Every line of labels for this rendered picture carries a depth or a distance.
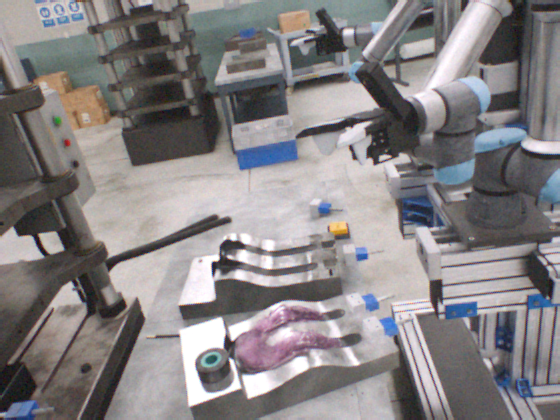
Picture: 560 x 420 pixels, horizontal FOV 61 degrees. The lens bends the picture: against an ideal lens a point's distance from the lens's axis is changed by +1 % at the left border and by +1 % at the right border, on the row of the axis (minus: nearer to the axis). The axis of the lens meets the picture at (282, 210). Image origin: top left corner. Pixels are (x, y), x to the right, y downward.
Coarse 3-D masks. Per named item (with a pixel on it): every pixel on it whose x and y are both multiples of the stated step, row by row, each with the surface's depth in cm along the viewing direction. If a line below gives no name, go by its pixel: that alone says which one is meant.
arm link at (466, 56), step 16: (480, 0) 96; (496, 0) 95; (512, 0) 95; (464, 16) 98; (480, 16) 95; (496, 16) 96; (464, 32) 96; (480, 32) 96; (448, 48) 98; (464, 48) 96; (480, 48) 97; (448, 64) 97; (464, 64) 97; (432, 80) 98; (448, 80) 97
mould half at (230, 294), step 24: (240, 240) 157; (264, 240) 162; (288, 240) 161; (312, 240) 158; (192, 264) 163; (264, 264) 149; (288, 264) 148; (192, 288) 150; (216, 288) 140; (240, 288) 140; (264, 288) 140; (288, 288) 140; (312, 288) 140; (336, 288) 140; (192, 312) 145; (216, 312) 145; (240, 312) 144
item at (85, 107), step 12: (60, 72) 720; (48, 84) 704; (60, 84) 703; (60, 96) 713; (72, 96) 715; (84, 96) 716; (96, 96) 720; (72, 108) 722; (84, 108) 723; (96, 108) 723; (108, 108) 753; (72, 120) 729; (84, 120) 732; (96, 120) 732; (108, 120) 748
